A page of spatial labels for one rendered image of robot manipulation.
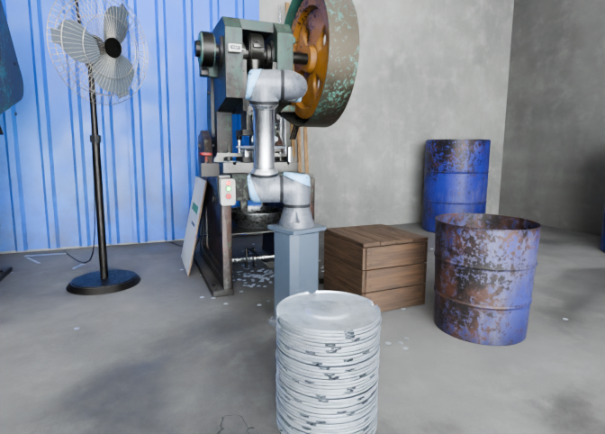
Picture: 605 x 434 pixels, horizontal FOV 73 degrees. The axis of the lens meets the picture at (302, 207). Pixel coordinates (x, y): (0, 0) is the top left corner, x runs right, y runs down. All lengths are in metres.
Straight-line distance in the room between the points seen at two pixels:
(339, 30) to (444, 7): 2.66
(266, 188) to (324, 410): 0.90
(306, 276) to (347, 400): 0.73
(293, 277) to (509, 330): 0.89
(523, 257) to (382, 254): 0.59
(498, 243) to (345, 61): 1.22
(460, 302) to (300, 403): 0.91
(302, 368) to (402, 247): 1.08
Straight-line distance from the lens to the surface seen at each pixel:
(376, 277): 1.99
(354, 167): 4.08
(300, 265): 1.71
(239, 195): 2.24
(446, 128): 4.74
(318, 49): 2.59
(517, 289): 1.84
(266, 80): 1.62
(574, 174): 4.79
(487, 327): 1.85
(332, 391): 1.12
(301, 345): 1.08
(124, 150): 3.52
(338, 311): 1.16
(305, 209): 1.72
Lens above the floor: 0.78
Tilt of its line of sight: 8 degrees down
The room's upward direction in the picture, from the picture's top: straight up
